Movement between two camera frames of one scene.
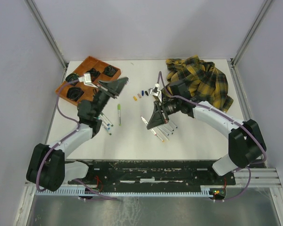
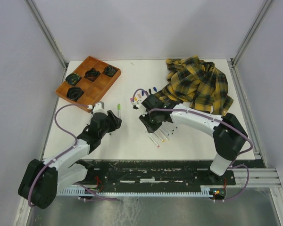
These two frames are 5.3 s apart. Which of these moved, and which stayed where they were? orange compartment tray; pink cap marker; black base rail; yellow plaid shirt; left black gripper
Moved: left black gripper; pink cap marker
Stayed: yellow plaid shirt; black base rail; orange compartment tray
